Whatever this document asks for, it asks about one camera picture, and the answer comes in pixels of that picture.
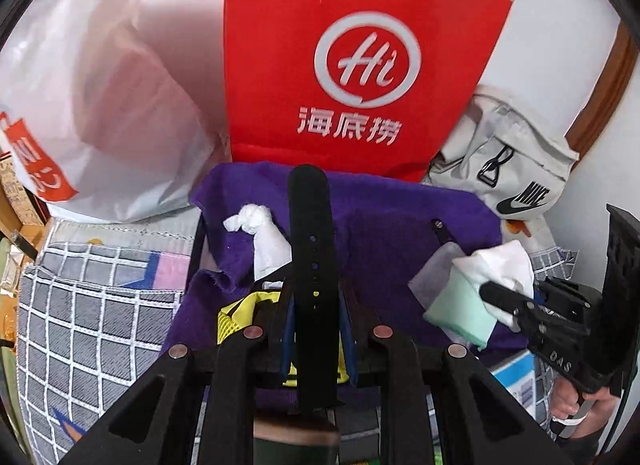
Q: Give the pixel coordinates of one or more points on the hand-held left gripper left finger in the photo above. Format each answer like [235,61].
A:
[286,340]

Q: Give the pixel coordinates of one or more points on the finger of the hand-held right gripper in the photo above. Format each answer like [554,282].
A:
[505,294]
[517,323]

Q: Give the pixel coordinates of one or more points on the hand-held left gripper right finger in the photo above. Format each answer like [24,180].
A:
[350,340]

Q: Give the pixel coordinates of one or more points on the mint green cloth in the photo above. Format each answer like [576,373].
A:
[455,310]

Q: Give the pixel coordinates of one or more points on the grey cloth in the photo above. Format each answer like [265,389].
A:
[430,270]

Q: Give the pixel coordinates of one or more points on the purple fabric bag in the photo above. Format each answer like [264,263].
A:
[390,245]

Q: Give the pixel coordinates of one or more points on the person's right hand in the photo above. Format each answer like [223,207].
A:
[602,415]

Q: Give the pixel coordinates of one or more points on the yellow black mesh pouch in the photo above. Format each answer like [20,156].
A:
[235,317]

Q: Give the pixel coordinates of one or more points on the blue tissue box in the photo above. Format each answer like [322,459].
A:
[520,380]

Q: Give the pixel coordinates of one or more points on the dark green tea tin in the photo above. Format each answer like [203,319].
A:
[295,445]

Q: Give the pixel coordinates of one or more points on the grey waist bag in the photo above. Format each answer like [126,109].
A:
[500,130]

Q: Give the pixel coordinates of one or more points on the grey checkered blanket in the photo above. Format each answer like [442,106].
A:
[75,325]

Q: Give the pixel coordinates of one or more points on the white plastic shopping bag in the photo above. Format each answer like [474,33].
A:
[125,120]

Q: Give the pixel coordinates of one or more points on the red paper bag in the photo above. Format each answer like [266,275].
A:
[300,45]

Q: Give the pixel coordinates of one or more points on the wooden door frame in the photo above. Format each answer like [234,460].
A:
[600,95]

